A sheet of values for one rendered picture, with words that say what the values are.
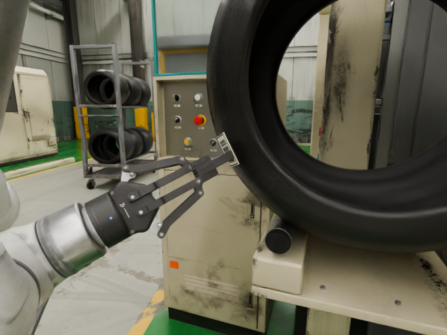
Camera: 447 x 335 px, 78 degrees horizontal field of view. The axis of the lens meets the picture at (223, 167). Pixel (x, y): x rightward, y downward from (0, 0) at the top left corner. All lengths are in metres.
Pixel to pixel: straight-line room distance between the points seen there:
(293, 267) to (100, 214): 0.32
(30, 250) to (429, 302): 0.61
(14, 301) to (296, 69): 9.56
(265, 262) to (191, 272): 0.97
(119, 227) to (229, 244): 0.94
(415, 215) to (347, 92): 0.44
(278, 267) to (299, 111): 9.10
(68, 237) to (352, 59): 0.73
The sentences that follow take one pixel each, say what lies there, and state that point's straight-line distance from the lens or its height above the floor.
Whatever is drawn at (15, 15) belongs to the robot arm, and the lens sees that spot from 0.65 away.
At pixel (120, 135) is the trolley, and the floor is 0.77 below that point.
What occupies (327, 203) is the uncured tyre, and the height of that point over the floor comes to 0.99.
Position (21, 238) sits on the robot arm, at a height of 0.97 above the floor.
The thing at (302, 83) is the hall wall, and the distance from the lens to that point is 9.65.
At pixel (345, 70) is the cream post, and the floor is 1.22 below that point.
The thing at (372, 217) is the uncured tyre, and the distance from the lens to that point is 0.46.
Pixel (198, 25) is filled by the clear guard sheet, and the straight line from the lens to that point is 1.29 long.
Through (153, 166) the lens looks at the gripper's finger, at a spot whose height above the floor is 1.04.
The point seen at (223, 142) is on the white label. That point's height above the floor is 1.07.
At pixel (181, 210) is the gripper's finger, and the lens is 0.44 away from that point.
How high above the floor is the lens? 1.13
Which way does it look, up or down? 12 degrees down
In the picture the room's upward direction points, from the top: straight up
